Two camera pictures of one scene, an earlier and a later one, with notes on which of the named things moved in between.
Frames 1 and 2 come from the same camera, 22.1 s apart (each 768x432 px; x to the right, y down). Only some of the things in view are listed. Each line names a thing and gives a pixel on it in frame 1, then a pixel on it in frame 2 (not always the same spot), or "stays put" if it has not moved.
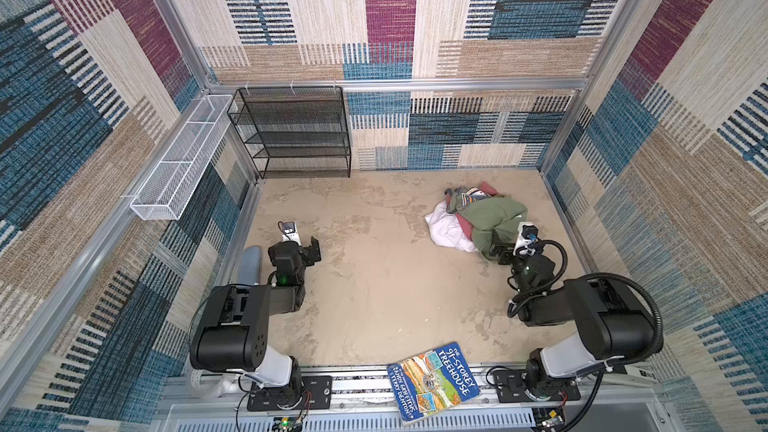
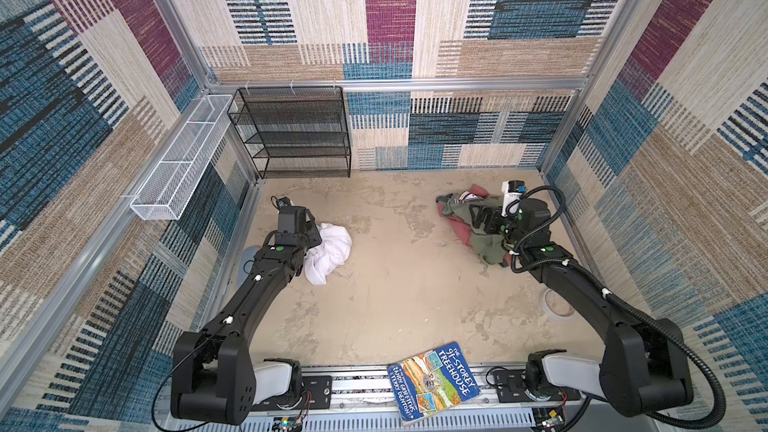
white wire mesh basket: (181, 160) stays put
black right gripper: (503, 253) to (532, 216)
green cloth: (493, 219) stays put
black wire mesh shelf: (297, 132) stays put
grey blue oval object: (249, 272) stays put
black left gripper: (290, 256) to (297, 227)
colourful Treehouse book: (432, 382) stays put
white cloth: (447, 230) to (334, 250)
